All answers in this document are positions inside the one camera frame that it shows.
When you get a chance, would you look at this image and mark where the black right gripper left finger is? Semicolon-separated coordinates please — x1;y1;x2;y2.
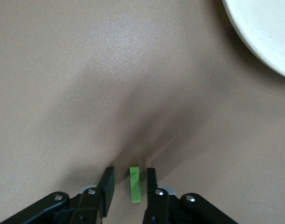
0;166;116;224

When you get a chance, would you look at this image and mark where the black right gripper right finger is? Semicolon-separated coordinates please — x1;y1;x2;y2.
142;168;237;224

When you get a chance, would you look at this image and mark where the green letter l bar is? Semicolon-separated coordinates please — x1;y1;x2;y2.
129;166;142;203

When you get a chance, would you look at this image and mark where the beige brown round plate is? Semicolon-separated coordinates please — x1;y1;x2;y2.
221;0;285;81

